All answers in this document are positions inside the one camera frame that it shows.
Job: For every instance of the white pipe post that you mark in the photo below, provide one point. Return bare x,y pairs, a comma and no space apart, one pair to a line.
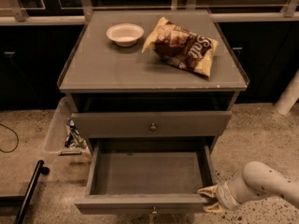
289,97

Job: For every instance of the grey drawer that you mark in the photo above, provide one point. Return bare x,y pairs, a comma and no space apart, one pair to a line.
151,124
148,176

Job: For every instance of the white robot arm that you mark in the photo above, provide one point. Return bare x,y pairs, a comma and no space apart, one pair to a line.
257,181

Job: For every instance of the yellow brown chip bag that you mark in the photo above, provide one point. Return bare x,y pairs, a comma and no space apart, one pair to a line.
181,48

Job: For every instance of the clear plastic bin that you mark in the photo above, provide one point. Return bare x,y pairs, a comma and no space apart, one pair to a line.
57,132

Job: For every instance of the black metal bar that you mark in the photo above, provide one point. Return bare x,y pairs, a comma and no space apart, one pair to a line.
22,201

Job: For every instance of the metal railing frame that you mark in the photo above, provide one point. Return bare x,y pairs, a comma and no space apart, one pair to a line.
51,12

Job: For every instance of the white paper bowl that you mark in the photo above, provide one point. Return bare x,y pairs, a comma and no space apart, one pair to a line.
124,34

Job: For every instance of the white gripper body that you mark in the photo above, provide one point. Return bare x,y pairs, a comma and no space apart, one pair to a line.
222,195

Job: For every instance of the grey drawer cabinet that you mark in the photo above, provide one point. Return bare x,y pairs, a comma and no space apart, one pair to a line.
103,77

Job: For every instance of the grey top drawer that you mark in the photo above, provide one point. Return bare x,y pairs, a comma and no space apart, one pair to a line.
151,124

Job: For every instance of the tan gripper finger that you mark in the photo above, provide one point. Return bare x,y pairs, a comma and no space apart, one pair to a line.
208,191
214,208

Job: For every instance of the crumpled snack wrappers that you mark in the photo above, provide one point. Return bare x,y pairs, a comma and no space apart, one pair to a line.
73,138

